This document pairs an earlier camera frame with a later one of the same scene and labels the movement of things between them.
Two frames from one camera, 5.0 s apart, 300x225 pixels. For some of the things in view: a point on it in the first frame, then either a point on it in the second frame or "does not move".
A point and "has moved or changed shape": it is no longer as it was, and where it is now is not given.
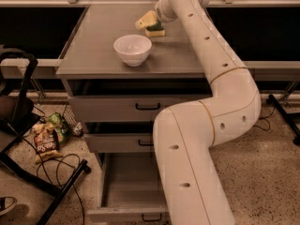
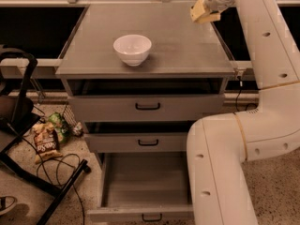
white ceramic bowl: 132,49 does not move
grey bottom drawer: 132,189 does not move
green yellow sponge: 156,30 has moved or changed shape
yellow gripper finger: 147,20 -> 199,8
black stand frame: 16,117 does not move
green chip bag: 63,128 does not move
